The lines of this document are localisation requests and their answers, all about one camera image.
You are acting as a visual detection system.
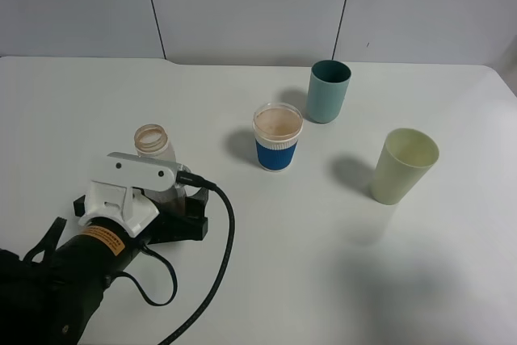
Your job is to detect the teal plastic cup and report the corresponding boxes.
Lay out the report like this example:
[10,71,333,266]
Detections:
[305,60,351,124]

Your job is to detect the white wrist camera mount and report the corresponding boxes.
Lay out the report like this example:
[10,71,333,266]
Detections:
[78,152,186,238]

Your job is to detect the pale green plastic cup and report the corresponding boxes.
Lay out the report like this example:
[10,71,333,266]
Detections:
[370,128,439,205]

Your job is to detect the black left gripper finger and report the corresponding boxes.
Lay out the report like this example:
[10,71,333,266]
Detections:
[185,188,208,220]

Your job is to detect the blue sleeved paper cup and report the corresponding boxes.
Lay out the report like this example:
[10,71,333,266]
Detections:
[252,102,304,172]

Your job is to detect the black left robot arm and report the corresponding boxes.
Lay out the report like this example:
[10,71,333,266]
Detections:
[1,189,208,344]

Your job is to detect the clear plastic drink bottle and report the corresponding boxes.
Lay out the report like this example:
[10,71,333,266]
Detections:
[134,124,186,216]

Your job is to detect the thin black wire loop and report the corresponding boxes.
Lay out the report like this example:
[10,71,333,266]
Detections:
[116,242,179,307]

